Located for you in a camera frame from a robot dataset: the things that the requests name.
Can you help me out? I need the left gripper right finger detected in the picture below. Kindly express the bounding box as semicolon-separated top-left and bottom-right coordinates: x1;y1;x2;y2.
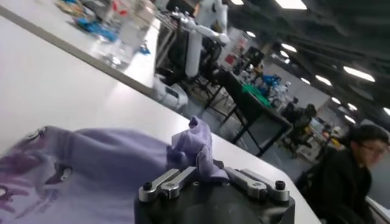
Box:
224;166;290;203

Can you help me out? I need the purple T-shirt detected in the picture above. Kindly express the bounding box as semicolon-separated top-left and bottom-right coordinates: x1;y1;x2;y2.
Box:
0;115;229;224

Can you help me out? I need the clear plastic water bottle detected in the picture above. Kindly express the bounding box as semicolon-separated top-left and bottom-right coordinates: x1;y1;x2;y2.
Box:
105;18;153;69

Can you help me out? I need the green cloth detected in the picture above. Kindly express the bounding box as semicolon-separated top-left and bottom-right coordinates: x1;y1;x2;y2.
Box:
242;84;272;107

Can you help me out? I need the black table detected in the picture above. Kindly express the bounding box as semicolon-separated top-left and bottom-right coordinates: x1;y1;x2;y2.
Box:
210;71;293;158

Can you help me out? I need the white humanoid robot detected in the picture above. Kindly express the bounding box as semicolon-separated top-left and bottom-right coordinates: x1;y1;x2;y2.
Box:
154;0;231;112

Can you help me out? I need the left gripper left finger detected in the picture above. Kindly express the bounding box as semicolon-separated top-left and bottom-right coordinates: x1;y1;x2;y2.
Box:
138;166;199;203

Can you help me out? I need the large white desk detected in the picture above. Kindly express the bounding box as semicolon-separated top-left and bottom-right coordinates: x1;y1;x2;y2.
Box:
0;0;162;98

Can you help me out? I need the person in black jacket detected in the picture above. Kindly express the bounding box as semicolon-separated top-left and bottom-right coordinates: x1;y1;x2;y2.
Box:
295;124;390;224

